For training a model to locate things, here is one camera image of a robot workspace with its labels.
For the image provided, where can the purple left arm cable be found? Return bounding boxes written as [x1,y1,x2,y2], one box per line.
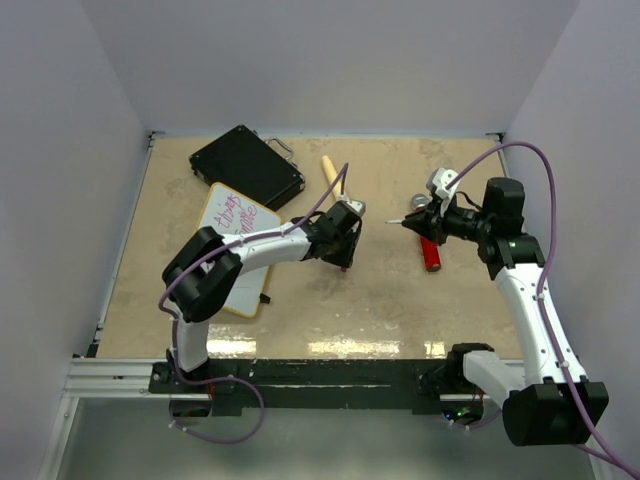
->
[157,162,350,444]

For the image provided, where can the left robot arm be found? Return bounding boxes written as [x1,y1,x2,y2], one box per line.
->
[159,200,365,392]

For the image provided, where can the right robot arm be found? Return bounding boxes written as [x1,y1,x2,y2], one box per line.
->
[401,169,609,446]

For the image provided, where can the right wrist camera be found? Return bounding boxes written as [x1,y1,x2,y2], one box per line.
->
[426,168,458,215]

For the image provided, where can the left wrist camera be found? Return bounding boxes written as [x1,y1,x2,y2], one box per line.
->
[343,200,366,218]

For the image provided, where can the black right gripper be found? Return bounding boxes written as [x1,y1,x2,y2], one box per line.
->
[403,194,493,246]

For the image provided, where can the black hard case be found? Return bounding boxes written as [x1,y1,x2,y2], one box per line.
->
[189,125,306,211]

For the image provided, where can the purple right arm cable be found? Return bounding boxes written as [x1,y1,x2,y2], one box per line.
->
[447,141,640,479]

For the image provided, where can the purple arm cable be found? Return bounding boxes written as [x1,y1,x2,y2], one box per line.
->
[157,162,350,444]
[447,141,640,479]

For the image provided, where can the yellow framed whiteboard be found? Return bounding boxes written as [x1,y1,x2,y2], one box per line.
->
[196,181,283,319]

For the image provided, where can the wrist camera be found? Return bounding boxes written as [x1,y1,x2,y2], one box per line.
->
[426,168,458,215]
[343,200,366,218]

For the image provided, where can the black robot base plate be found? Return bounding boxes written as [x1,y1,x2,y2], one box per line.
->
[148,357,501,417]

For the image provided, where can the red glitter toy microphone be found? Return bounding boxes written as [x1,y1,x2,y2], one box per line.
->
[411,193,442,273]

